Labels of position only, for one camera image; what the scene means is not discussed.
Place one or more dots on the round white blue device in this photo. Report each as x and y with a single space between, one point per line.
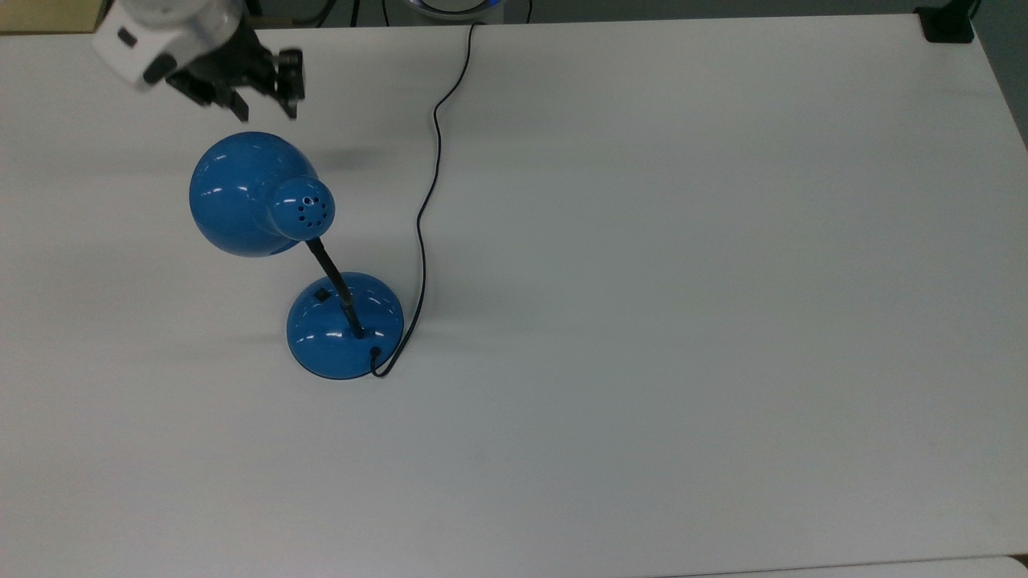
454 6

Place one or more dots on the blue desk lamp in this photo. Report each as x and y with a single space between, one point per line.
253 197

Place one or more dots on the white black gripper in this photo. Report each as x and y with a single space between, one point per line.
161 44

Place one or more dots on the yellowish cardboard box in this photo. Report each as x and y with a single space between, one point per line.
48 14

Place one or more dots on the black corner clamp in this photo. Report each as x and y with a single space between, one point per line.
948 20

